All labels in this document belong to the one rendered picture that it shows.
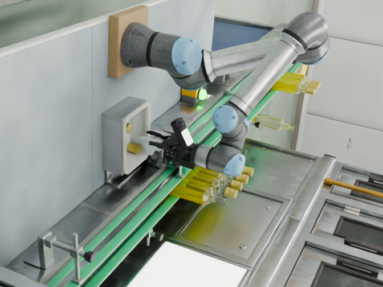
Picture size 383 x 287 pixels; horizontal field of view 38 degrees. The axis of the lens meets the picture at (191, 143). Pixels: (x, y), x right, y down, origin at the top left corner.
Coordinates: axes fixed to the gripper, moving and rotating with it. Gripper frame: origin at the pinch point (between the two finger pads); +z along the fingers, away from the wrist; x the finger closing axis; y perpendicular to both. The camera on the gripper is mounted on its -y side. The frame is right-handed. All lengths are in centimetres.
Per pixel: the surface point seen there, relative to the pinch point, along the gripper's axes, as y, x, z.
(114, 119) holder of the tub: -6.1, -7.0, 7.8
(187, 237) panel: 38.7, 2.6, -17.0
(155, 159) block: 16.0, 12.0, 2.2
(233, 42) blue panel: 9, 146, 25
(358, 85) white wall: 186, 615, 8
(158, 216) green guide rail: 29.4, -2.6, -7.7
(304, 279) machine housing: 43, 7, -61
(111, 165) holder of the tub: 12.1, -6.5, 9.2
